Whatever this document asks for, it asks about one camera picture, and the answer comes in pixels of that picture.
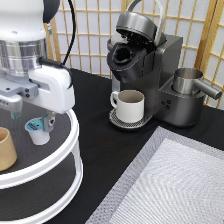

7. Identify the steel milk frother jug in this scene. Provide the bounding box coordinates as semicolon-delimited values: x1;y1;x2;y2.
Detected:
172;68;222;100

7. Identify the white two-tier round shelf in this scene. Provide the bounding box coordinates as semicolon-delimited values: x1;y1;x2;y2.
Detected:
0;103;83;224

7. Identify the white blue coffee pod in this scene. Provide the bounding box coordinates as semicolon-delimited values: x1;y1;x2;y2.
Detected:
25;118;50;145

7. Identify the grey pod coffee machine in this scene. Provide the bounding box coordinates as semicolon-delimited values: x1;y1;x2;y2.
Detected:
107;0;205;130

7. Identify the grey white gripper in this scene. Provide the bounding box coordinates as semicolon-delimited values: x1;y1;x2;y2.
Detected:
0;65;75;133

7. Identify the grey woven placemat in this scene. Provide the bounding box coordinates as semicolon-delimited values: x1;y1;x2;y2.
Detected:
85;127;224;224

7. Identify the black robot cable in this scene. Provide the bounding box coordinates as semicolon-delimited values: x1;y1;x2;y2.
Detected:
38;0;78;71

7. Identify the wooden shoji screen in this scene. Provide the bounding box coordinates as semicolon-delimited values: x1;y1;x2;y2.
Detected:
48;0;224;110

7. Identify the tan wooden cup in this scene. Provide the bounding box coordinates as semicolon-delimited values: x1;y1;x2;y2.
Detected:
0;127;17;171

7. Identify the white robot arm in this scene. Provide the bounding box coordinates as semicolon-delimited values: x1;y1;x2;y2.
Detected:
0;0;75;132

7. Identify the white ceramic mug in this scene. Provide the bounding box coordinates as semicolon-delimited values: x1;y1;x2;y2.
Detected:
110;90;145;123

